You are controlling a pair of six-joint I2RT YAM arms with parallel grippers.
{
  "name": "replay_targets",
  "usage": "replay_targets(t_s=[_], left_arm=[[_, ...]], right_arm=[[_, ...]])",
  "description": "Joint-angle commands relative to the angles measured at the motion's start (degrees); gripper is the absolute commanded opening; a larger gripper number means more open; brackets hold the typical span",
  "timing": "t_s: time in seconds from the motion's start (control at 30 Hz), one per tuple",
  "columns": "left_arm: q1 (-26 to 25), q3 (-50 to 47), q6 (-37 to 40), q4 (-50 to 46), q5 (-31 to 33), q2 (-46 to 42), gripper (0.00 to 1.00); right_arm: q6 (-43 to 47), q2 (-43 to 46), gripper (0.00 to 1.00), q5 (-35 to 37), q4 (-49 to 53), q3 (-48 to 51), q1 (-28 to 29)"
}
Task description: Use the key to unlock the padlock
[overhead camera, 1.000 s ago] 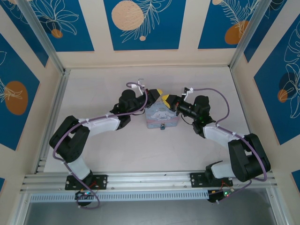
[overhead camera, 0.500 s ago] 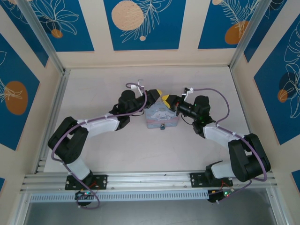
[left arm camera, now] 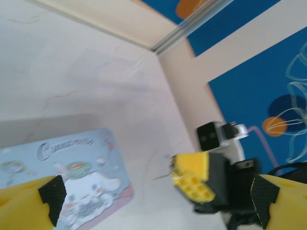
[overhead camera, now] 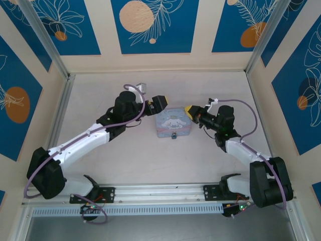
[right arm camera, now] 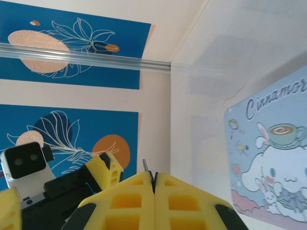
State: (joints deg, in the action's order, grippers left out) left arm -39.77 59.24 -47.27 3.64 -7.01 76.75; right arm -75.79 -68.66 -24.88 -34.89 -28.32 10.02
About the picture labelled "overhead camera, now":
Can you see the blue cartoon tin box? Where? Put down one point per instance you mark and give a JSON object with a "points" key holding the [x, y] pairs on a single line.
{"points": [[174, 121]]}

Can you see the small blue key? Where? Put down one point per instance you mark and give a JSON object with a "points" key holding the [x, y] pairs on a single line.
{"points": [[173, 136]]}

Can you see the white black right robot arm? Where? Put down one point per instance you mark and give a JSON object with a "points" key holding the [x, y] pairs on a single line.
{"points": [[263, 175]]}

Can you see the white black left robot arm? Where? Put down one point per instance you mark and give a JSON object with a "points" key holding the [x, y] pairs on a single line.
{"points": [[75, 145]]}

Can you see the black controller board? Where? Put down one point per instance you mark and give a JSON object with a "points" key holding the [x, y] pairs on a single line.
{"points": [[90, 209], [235, 209]]}

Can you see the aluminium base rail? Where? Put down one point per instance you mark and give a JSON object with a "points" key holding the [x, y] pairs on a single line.
{"points": [[160, 192]]}

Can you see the aluminium frame post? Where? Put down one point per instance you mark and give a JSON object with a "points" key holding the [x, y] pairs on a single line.
{"points": [[265, 35], [45, 37]]}

